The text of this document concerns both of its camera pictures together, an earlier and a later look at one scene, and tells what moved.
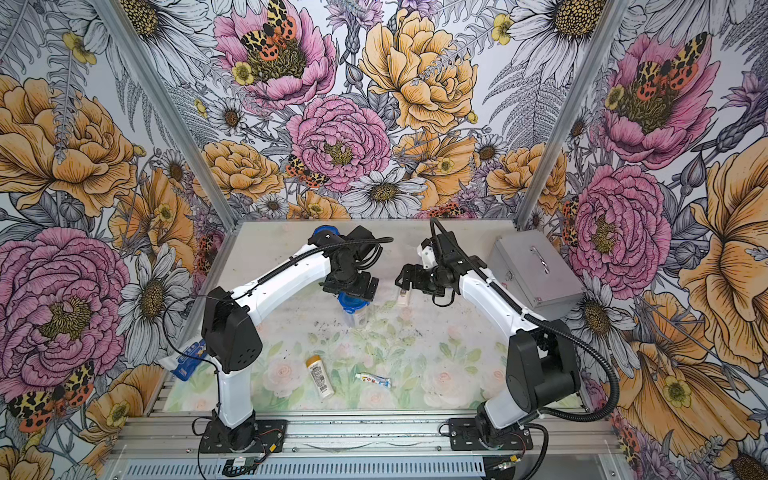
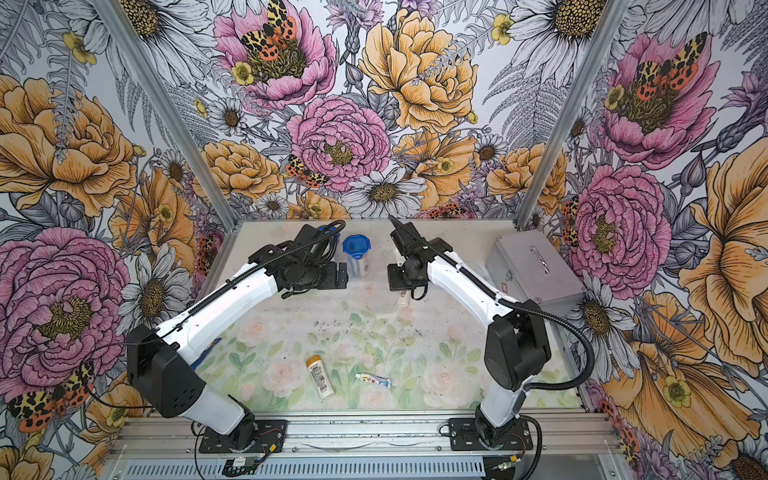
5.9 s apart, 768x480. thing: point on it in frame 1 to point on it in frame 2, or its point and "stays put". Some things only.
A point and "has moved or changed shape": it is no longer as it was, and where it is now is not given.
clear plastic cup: x=360 y=319 has moved or changed shape
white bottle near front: x=320 y=377 stays put
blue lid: x=350 y=303 has moved or changed shape
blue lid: x=329 y=228 stays put
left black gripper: x=329 y=284 to x=328 y=281
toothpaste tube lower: x=374 y=378 stays put
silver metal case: x=535 y=275 stays put
